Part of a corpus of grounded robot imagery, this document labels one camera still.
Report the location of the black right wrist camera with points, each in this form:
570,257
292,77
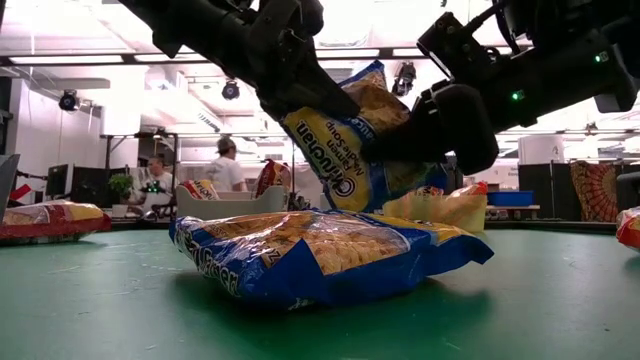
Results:
452,45

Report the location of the black ceiling spotlight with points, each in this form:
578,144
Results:
404,79
68,100
230,90

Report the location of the white-red snack packet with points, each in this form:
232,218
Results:
475,189

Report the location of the orange patterned tapestry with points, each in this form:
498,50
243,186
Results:
595,185

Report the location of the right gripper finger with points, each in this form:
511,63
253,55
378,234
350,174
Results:
410,145

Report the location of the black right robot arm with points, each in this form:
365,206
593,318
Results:
565,15

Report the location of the blue storage box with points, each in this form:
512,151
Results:
510,198

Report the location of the black office partition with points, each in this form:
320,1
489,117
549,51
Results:
545,177

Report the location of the blue Maruchan ramen pack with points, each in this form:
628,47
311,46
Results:
320,250
340,165

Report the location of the grey office chair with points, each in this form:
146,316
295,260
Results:
7,180

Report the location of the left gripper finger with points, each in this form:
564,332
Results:
320,102

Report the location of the small potted green plant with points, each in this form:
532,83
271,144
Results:
120,185

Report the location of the yellow-green plastic bin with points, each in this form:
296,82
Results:
450,212

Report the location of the grey plastic bin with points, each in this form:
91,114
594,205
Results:
230,206

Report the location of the small red object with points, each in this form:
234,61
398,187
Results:
16,192

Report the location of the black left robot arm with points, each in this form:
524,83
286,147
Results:
200,27

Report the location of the black office chair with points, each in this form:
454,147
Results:
629,192

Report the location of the green felt table mat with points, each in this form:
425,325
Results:
100,310

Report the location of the black computer monitor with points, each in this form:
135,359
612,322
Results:
57,181
90,185

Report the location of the orange Maruchan ramen pack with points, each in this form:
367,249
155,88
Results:
631,230
431,191

